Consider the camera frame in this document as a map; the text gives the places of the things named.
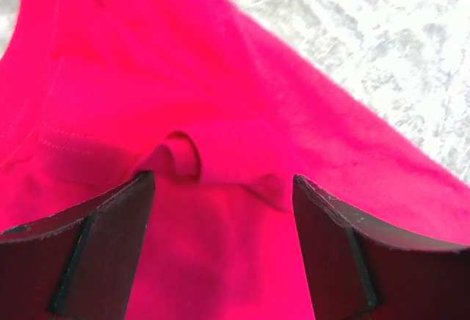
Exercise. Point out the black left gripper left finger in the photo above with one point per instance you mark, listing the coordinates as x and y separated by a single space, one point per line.
81 262

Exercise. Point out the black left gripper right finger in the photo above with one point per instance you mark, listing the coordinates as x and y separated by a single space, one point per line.
360 267

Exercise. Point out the crimson red t shirt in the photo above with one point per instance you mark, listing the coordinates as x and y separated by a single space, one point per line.
224 115

